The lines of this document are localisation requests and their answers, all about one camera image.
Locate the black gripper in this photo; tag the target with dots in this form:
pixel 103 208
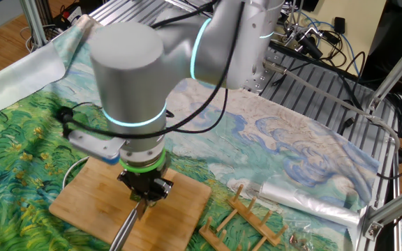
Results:
pixel 145 184

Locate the steel cleaver knife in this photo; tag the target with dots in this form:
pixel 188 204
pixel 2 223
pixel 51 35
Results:
pixel 126 230

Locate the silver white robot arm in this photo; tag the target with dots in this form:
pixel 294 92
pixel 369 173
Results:
pixel 127 69

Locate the bamboo cutting board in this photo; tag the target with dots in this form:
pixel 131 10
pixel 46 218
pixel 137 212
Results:
pixel 89 205

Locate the wooden peg rack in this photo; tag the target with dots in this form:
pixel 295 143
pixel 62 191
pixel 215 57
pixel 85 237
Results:
pixel 257 223

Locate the painted landscape tablecloth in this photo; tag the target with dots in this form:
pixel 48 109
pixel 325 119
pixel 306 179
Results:
pixel 274 139

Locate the small bag of screws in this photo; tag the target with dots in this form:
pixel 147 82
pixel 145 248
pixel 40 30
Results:
pixel 293 238

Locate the clear plastic bag roll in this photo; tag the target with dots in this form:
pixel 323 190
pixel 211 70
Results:
pixel 309 205

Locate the white power strip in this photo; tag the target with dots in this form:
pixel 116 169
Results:
pixel 69 15

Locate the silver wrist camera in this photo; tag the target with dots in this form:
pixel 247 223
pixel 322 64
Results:
pixel 93 144

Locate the aluminium frame beam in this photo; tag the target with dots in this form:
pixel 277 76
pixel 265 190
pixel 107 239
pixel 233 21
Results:
pixel 396 66
pixel 393 205
pixel 35 21

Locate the black camera on bracket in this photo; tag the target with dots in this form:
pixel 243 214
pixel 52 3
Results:
pixel 307 43

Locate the black wall adapter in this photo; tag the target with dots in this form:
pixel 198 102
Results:
pixel 340 25

